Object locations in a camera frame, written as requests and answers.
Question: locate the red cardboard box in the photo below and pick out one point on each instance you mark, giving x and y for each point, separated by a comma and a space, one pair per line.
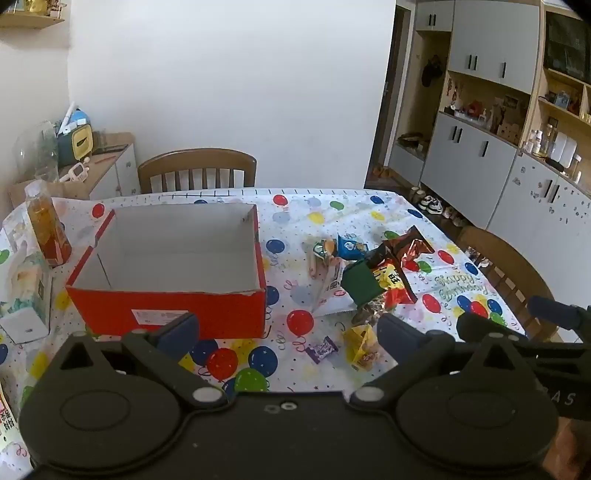
184, 309

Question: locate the brown nut packet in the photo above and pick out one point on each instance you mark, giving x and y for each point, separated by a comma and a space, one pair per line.
367, 314

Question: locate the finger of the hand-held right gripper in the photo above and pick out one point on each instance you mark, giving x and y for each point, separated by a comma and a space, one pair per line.
554, 311
480, 325

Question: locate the teal yellow tissue holder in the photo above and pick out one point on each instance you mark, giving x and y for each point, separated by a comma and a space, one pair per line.
76, 138

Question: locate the orange drink bottle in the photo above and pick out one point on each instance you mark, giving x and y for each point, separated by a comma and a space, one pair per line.
46, 226

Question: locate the white black sneakers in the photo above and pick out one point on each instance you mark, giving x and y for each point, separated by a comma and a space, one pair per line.
431, 204

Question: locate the small white box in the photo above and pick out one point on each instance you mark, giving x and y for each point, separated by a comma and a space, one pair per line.
25, 325

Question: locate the wooden slatted chair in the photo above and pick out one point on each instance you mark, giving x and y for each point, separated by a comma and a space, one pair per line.
198, 159
508, 254

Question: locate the small green orange packet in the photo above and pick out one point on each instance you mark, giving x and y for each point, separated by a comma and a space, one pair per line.
323, 249

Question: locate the pink handheld toy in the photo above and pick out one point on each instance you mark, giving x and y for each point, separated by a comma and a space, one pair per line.
76, 171

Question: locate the brown cardboard box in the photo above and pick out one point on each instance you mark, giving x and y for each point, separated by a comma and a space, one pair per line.
69, 190

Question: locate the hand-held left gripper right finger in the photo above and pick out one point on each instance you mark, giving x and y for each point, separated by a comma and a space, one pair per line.
397, 334

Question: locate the floral tissue pack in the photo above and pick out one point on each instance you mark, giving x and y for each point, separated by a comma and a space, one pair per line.
23, 286

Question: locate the red yellow snack bag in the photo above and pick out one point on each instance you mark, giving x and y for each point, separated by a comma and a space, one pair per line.
395, 279

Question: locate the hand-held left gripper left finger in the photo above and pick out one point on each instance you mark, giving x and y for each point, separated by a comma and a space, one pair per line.
178, 330

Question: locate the yellow snack packet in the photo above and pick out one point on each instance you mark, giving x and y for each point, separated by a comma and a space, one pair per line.
360, 341

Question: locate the purple wrapped candy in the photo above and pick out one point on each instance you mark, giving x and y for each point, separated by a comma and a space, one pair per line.
322, 349

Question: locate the pale sausage stick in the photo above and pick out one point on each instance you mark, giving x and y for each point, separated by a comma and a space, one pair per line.
315, 266

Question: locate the blue snack packet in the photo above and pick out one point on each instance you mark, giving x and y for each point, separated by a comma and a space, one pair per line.
351, 247

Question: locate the dark green box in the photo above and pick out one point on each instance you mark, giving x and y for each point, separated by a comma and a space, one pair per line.
362, 284

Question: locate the white snack packet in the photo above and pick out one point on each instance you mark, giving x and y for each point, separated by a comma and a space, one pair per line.
330, 290

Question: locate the white wooden side cabinet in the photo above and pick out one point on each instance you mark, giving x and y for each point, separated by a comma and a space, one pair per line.
115, 170

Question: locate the red toy figure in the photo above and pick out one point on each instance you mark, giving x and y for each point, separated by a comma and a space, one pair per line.
473, 110

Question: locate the black flat tray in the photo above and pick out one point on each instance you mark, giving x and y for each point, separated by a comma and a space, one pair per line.
111, 148

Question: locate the clear plastic printed packet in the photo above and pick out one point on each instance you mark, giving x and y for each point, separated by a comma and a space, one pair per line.
14, 226

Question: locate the yellow shelf ornaments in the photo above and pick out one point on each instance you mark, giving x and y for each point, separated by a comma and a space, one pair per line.
41, 7

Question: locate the white plastic container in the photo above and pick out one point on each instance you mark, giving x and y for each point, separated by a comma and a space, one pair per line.
564, 146

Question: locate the black hanging bag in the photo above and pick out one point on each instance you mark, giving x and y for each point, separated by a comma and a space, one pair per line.
431, 69

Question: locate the grey wooden cabinet unit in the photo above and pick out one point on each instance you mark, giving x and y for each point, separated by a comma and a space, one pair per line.
461, 152

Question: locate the red pen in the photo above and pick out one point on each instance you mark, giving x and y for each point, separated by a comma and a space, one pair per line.
104, 159

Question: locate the clear glass cup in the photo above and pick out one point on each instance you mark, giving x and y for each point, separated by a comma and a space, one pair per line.
46, 173

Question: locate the wooden wall shelf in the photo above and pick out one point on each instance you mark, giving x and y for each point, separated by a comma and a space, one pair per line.
32, 22

